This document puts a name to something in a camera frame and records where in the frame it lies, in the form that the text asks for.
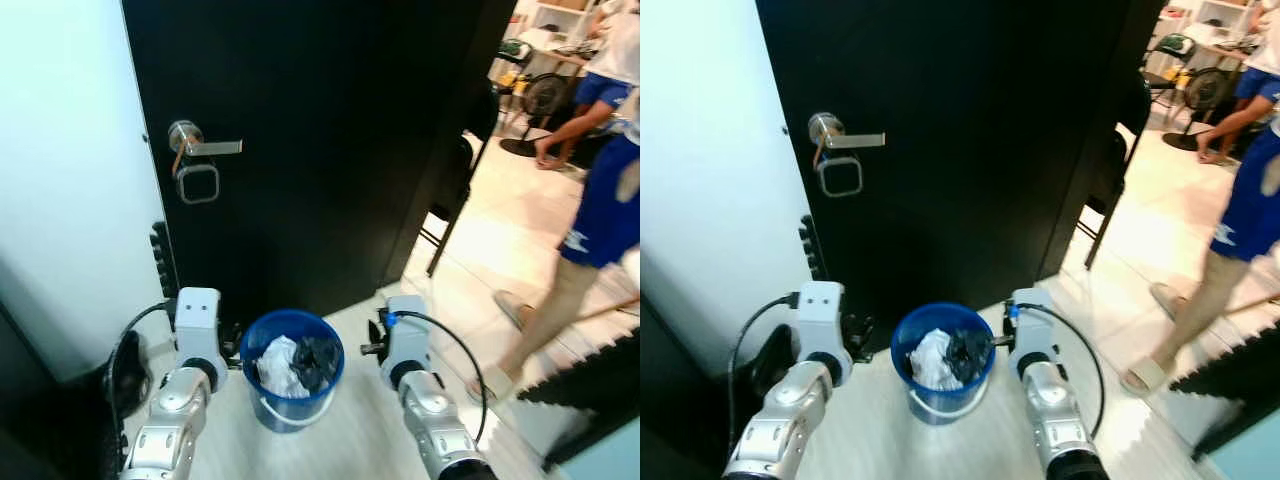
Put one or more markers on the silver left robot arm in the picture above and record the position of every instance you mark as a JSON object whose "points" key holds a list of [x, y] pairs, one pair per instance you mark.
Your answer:
{"points": [[790, 410], [170, 420]]}

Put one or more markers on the black plastic bag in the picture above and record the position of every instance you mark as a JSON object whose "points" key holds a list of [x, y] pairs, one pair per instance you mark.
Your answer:
{"points": [[318, 360], [968, 352]]}

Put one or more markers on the white crumpled paper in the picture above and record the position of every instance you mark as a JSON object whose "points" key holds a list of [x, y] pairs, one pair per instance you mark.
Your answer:
{"points": [[930, 360], [278, 365]]}

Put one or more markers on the blue plastic bucket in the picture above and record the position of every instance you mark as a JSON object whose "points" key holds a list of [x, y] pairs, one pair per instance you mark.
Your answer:
{"points": [[935, 405], [290, 410]]}

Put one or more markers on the black foam mat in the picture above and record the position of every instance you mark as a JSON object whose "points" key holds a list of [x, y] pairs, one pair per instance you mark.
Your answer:
{"points": [[1230, 380], [590, 400], [812, 250], [162, 260]]}

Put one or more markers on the beige slipper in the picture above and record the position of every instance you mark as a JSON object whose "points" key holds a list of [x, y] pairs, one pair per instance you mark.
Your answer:
{"points": [[490, 385], [1145, 375], [1165, 298], [515, 305]]}

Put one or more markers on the black door lock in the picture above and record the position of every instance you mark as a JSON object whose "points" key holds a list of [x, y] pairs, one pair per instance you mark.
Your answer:
{"points": [[838, 175], [197, 183]]}

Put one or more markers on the black folding chair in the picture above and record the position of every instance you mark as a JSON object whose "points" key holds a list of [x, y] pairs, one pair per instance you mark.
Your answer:
{"points": [[1110, 170], [455, 180]]}

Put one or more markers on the black door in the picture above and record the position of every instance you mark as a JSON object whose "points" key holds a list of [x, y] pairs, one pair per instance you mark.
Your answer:
{"points": [[330, 150], [980, 150]]}

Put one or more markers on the person in grey shirt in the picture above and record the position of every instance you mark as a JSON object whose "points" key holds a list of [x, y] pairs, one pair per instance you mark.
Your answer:
{"points": [[1250, 210], [600, 210]]}

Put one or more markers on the black standing fan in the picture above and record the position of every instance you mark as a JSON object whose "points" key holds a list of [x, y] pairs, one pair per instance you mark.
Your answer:
{"points": [[545, 95], [1205, 90]]}

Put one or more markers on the person in white shirt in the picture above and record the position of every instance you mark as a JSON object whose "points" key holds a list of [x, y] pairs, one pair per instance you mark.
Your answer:
{"points": [[1265, 60], [620, 50]]}

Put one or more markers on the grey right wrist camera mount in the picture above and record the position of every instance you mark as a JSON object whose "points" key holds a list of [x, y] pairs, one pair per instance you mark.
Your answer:
{"points": [[1030, 320], [408, 325]]}

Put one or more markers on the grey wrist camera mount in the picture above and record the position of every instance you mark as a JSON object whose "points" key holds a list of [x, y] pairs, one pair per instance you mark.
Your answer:
{"points": [[197, 320], [822, 320], [1030, 320], [408, 325]]}

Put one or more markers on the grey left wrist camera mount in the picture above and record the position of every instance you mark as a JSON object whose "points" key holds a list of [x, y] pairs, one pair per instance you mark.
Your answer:
{"points": [[197, 320], [822, 320]]}

